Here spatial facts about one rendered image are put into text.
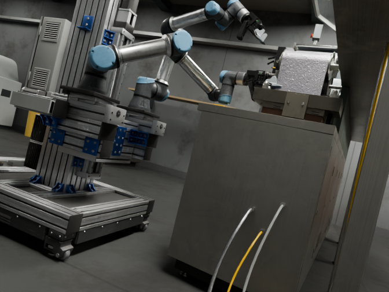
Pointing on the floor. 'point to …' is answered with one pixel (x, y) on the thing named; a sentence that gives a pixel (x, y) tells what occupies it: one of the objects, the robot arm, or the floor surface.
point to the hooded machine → (9, 71)
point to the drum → (30, 123)
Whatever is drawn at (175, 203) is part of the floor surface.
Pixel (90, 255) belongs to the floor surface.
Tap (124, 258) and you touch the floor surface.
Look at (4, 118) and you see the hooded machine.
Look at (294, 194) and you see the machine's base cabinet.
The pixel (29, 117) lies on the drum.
